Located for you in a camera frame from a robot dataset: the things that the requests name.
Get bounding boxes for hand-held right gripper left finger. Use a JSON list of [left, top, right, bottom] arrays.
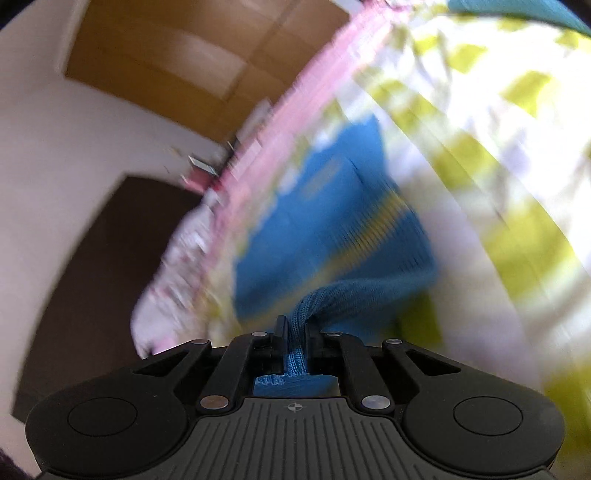
[[133, 316, 290, 412]]

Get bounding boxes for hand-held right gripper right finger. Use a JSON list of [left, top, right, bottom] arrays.
[[306, 329, 463, 412]]

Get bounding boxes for pink box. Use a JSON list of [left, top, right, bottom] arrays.
[[182, 164, 220, 191]]

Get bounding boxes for teal knitted cloth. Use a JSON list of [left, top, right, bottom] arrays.
[[447, 0, 591, 35]]

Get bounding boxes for wooden wardrobe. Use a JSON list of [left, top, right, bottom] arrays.
[[64, 0, 352, 145]]

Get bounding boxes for blue knitted striped sweater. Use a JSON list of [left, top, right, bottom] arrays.
[[233, 115, 440, 398]]

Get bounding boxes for dark wooden headboard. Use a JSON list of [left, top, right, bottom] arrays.
[[13, 174, 204, 422]]

